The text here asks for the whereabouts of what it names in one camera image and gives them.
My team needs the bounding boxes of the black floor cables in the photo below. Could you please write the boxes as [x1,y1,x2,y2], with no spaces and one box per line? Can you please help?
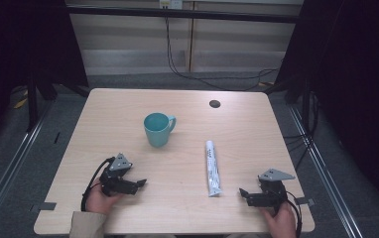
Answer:
[282,93,320,172]

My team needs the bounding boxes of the black horizontal bar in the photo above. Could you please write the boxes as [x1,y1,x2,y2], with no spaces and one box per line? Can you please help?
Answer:
[65,5,302,25]

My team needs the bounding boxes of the white wall socket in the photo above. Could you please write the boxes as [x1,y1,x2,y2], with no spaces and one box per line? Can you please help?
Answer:
[159,0,184,11]

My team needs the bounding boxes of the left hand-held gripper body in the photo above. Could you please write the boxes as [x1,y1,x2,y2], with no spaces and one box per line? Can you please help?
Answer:
[98,152,134,197]

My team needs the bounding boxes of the white toothpaste tube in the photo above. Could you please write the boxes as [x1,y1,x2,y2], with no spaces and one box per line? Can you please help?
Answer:
[204,140,223,198]

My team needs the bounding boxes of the black wall cable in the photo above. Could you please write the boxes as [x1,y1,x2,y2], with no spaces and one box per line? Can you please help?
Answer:
[163,15,280,92]

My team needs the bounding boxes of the metal floor rail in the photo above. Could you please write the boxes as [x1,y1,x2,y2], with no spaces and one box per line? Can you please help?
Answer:
[288,105,365,238]
[0,98,55,229]

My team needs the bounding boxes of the yellow floor tape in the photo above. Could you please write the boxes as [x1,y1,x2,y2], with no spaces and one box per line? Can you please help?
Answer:
[13,88,30,110]

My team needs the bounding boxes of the person's right hand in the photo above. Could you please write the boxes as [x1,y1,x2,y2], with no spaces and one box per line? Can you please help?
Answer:
[262,201,299,238]

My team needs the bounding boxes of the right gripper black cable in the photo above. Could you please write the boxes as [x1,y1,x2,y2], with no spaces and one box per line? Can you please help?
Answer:
[285,190,304,238]

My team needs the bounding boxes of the grey tape strip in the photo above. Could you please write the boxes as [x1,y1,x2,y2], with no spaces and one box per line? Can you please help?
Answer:
[294,196,316,207]
[30,201,58,213]

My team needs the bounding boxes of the black metal stand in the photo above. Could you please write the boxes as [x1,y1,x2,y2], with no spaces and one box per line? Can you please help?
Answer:
[26,70,59,133]
[285,75,320,137]

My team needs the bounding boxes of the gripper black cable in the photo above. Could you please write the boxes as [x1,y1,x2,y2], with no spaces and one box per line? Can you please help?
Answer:
[80,156,116,213]
[285,190,304,238]

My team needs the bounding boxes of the teal ceramic mug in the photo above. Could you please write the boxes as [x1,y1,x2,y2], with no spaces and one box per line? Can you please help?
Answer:
[143,112,178,149]

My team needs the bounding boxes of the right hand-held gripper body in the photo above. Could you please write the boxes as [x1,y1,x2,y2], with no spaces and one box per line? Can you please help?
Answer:
[257,168,297,216]

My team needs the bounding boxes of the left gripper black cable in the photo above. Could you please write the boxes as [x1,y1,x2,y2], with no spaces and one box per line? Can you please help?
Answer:
[80,156,116,213]

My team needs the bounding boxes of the black curtain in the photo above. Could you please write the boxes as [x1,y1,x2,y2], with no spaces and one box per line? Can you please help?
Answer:
[265,0,379,207]
[0,0,90,157]

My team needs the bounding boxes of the person's left hand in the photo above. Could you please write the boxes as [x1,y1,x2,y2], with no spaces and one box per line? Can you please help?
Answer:
[85,183,124,216]

